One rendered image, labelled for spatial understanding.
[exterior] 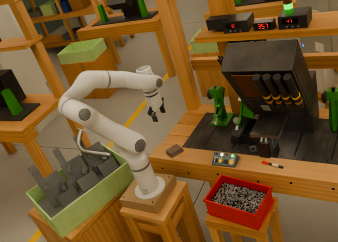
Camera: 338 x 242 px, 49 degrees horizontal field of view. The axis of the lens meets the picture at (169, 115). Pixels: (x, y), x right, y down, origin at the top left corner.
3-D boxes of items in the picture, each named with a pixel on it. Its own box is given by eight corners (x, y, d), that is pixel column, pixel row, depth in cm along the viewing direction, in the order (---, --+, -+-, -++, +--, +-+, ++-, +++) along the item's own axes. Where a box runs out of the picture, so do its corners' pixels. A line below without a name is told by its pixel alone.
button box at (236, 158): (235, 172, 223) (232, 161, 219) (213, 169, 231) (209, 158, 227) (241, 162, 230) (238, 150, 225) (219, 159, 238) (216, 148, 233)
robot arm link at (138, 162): (138, 174, 208) (123, 141, 197) (120, 164, 222) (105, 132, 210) (154, 162, 214) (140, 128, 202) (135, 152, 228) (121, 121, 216)
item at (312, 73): (314, 133, 228) (309, 85, 211) (265, 130, 244) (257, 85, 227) (319, 116, 241) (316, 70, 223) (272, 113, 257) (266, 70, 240)
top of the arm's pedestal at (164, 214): (165, 226, 211) (163, 221, 209) (121, 215, 228) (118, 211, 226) (188, 186, 233) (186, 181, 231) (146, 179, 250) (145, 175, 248)
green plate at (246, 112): (251, 126, 227) (254, 98, 213) (238, 122, 230) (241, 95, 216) (257, 115, 234) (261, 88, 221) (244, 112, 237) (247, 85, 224)
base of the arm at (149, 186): (159, 199, 213) (148, 176, 204) (130, 199, 221) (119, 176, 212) (169, 177, 228) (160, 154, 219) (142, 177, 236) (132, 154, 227)
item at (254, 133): (278, 140, 200) (278, 136, 199) (250, 138, 209) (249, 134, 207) (296, 101, 227) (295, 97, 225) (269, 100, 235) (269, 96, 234)
